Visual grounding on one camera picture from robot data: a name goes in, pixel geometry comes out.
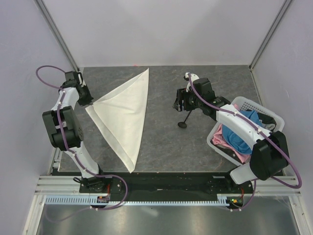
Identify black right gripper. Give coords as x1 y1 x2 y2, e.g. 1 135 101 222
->
172 88 203 112

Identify black metal spoon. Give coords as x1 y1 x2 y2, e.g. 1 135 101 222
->
178 110 192 129

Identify white cloth napkin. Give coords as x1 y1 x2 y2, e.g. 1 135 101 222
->
86 69 149 173

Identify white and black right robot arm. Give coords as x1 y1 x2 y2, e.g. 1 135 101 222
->
173 73 289 193

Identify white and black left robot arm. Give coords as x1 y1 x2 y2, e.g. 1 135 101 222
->
42 80 108 193

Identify pink cloth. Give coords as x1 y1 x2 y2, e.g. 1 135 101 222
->
210 124 250 164

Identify white plastic laundry basket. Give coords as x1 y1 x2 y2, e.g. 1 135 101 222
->
207 96 285 166

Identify blue cloth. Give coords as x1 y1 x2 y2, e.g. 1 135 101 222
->
217 105 262 155

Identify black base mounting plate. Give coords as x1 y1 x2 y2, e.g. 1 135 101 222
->
91 172 253 201

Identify black cloth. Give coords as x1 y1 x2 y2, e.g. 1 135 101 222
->
257 112 277 132

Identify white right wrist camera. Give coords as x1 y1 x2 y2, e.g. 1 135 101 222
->
183 72 199 92

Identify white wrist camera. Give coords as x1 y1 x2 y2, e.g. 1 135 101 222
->
183 72 199 92
62 71 86 89

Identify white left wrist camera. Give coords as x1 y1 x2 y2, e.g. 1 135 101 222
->
62 71 86 89

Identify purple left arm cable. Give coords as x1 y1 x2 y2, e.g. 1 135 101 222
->
36 65 128 222

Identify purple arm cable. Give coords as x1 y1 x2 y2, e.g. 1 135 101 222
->
36 65 128 222
185 73 302 212

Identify grey slotted cable duct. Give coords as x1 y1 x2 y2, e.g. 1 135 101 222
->
45 195 243 206

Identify right aluminium frame post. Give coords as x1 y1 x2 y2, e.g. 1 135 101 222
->
248 0 294 71

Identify aluminium frame post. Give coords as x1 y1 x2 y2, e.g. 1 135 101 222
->
34 0 80 71
248 0 294 71

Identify left aluminium frame post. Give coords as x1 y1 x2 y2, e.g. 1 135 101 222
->
34 0 80 71

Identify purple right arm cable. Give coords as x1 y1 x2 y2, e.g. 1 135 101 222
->
185 73 302 212

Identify aluminium front frame rails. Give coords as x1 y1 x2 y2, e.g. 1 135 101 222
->
23 175 313 235

